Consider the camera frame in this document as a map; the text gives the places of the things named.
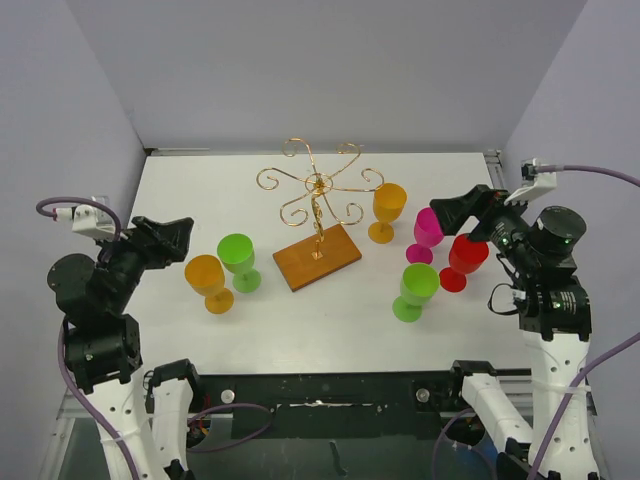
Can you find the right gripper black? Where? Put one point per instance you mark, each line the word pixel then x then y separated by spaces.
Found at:
pixel 452 211

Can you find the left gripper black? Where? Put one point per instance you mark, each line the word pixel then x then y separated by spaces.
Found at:
pixel 159 242

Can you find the magenta wine glass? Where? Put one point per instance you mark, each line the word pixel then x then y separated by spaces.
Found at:
pixel 427 235

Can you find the green wine glass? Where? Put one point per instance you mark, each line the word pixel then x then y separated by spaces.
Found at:
pixel 419 283
pixel 236 253

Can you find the orange wine glass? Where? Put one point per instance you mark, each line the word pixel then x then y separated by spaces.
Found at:
pixel 388 204
pixel 205 275

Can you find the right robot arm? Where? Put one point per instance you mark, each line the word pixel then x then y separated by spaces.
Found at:
pixel 554 316

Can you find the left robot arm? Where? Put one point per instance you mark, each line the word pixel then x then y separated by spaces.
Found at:
pixel 142 423

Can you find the red wine glass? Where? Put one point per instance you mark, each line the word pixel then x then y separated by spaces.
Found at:
pixel 465 257

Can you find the wooden rack base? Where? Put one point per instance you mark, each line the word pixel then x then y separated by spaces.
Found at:
pixel 310 260

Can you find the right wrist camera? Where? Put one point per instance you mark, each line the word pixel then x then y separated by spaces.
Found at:
pixel 535 183

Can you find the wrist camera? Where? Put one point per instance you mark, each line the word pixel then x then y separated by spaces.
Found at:
pixel 535 183
pixel 88 220

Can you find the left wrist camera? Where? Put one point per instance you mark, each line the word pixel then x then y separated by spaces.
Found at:
pixel 88 220

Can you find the gold wire glass rack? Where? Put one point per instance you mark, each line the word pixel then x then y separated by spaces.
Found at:
pixel 318 185

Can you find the black base frame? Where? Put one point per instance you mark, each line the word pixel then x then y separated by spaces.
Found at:
pixel 339 406

